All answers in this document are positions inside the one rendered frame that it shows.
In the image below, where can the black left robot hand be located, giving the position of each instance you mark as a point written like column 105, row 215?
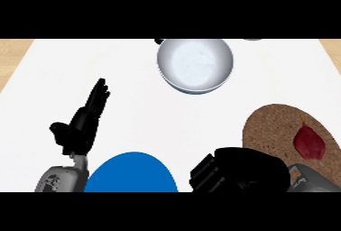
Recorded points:
column 81, row 126

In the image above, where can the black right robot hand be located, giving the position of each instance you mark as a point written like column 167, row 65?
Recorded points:
column 239, row 171

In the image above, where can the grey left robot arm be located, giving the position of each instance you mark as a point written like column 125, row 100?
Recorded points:
column 62, row 179

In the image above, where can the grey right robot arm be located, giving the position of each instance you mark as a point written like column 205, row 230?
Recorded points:
column 310, row 180

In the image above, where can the brown speckled plate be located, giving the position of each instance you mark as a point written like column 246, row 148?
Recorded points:
column 274, row 132

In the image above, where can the dark red squash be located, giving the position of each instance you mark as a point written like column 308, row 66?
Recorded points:
column 308, row 142

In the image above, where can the blue plate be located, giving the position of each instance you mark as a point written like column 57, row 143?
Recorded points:
column 130, row 174

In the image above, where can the grey bowl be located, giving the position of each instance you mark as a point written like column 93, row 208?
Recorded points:
column 195, row 64

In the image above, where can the small black object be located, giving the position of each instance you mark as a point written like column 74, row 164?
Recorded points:
column 158, row 41

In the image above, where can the small grey object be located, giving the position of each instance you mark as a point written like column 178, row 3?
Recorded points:
column 252, row 39

